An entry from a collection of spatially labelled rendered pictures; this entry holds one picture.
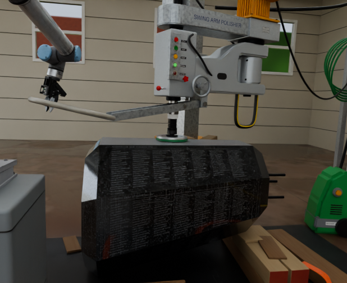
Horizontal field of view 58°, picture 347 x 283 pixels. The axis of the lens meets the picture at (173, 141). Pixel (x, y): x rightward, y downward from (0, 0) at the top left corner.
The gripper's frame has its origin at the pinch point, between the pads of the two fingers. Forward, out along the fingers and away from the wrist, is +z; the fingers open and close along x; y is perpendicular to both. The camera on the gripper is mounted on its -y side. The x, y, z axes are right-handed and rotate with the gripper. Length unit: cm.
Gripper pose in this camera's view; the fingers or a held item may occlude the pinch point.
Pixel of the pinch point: (49, 110)
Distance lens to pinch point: 211.1
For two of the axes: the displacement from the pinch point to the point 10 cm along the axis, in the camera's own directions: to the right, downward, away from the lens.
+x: 8.4, 2.2, -4.9
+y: -4.8, -0.9, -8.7
